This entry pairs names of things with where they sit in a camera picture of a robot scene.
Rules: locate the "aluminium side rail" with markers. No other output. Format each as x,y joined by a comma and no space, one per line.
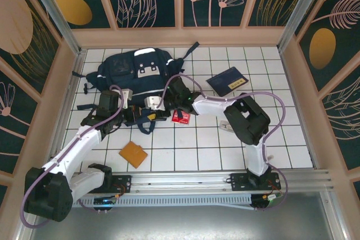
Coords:
71,96

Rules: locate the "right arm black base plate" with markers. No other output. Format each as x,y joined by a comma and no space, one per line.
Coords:
239,182

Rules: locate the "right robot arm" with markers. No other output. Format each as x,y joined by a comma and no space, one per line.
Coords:
213,105

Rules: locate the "orange notebook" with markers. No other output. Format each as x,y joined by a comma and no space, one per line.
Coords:
133,154

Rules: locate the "clear plastic case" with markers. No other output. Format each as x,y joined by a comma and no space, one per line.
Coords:
225,126

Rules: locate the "navy blue backpack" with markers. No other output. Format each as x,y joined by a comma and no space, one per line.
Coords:
121,65

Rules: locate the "dark blue book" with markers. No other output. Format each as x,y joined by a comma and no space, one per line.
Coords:
225,79

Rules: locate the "brushed metal panel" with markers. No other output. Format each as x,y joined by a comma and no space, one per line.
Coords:
182,223

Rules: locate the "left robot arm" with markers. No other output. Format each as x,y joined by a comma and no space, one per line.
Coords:
81,141

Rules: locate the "red box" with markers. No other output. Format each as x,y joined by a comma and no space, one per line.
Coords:
182,119

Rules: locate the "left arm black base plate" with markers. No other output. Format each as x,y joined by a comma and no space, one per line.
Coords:
123,181

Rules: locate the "aluminium corner post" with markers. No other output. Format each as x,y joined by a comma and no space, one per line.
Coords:
301,12
55,12

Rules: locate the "long aluminium base rail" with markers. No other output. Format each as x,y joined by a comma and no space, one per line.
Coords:
182,181

